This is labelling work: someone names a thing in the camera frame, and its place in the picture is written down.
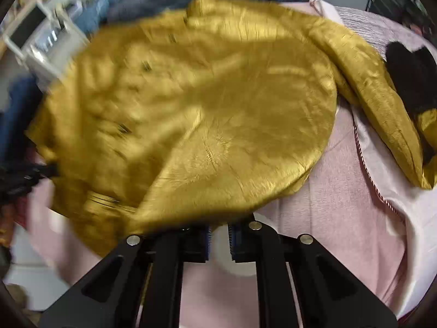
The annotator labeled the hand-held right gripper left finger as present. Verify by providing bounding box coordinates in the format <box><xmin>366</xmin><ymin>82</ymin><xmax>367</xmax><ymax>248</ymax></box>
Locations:
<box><xmin>39</xmin><ymin>225</ymin><xmax>213</xmax><ymax>328</ymax></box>

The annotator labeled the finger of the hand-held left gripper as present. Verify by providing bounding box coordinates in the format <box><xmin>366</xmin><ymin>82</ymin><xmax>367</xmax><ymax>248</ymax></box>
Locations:
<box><xmin>24</xmin><ymin>163</ymin><xmax>58</xmax><ymax>182</ymax></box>

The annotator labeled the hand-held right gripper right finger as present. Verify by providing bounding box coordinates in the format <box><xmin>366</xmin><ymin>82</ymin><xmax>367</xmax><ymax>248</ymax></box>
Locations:
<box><xmin>228</xmin><ymin>221</ymin><xmax>399</xmax><ymax>328</ymax></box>

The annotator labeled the golden velvet garment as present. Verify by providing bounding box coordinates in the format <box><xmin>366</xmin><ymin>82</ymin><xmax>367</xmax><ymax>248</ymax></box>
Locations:
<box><xmin>25</xmin><ymin>0</ymin><xmax>437</xmax><ymax>257</ymax></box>

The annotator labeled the pink dotted blanket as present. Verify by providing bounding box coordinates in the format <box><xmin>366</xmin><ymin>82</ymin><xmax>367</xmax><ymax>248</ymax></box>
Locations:
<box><xmin>27</xmin><ymin>0</ymin><xmax>437</xmax><ymax>328</ymax></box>

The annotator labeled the white appliance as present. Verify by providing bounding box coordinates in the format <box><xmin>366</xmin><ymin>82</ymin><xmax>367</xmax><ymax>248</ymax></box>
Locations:
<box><xmin>2</xmin><ymin>0</ymin><xmax>92</xmax><ymax>83</ymax></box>

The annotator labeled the blue denim clothing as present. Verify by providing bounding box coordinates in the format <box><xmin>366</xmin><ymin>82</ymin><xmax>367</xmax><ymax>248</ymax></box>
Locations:
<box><xmin>80</xmin><ymin>0</ymin><xmax>139</xmax><ymax>36</ymax></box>

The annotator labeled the purple grey bedspread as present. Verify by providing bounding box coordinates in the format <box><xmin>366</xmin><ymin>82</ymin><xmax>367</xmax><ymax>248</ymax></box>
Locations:
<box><xmin>341</xmin><ymin>5</ymin><xmax>437</xmax><ymax>63</ymax></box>

